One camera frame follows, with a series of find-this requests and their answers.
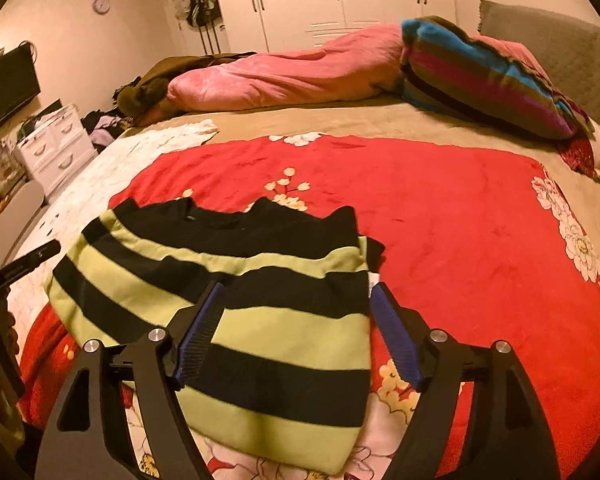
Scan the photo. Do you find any white drawer cabinet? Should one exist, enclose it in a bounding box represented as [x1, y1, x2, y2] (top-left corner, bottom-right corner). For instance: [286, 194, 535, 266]
[14, 102, 99, 197]

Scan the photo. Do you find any dark red patterned cloth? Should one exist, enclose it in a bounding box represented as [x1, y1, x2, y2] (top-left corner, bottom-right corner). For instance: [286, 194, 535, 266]
[557, 135, 598, 177]

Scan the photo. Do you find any grey padded headboard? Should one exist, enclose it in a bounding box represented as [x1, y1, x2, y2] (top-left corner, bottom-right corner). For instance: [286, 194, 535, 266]
[479, 0, 600, 133]

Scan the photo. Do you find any pink duvet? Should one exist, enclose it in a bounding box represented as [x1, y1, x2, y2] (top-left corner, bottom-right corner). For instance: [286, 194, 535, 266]
[166, 24, 407, 112]

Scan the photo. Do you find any white door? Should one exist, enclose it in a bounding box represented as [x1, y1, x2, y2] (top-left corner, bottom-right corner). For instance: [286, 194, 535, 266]
[171, 0, 231, 57]

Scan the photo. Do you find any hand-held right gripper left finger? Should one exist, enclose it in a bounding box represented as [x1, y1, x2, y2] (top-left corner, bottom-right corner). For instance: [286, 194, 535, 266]
[34, 280, 227, 480]

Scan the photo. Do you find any striped colourful pillow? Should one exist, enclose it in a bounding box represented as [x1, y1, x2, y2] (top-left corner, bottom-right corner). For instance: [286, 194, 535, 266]
[399, 16, 593, 142]

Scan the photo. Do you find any green black striped sweater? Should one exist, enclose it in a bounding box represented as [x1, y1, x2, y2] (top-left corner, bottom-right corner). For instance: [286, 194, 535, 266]
[45, 197, 387, 476]

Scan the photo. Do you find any person's left hand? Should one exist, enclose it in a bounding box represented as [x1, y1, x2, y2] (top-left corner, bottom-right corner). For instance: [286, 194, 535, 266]
[0, 306, 21, 357]

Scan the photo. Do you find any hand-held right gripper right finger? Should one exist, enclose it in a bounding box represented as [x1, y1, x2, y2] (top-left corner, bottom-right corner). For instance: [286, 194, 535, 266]
[370, 282, 563, 480]

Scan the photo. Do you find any black flat television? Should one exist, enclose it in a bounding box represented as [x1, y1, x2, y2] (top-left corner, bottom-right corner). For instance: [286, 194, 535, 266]
[0, 44, 42, 143]

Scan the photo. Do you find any pile of dark clothes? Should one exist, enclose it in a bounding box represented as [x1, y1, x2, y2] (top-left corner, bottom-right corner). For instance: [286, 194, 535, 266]
[81, 109, 133, 153]

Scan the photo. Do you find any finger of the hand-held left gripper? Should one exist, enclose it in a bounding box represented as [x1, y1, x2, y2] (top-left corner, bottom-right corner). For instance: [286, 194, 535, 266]
[0, 239, 62, 285]

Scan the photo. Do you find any red floral blanket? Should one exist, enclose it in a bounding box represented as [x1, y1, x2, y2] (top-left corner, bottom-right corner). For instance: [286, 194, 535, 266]
[17, 132, 600, 480]

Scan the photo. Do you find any dark hanging bag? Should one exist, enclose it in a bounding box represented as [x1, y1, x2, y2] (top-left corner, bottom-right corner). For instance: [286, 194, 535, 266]
[192, 0, 222, 29]

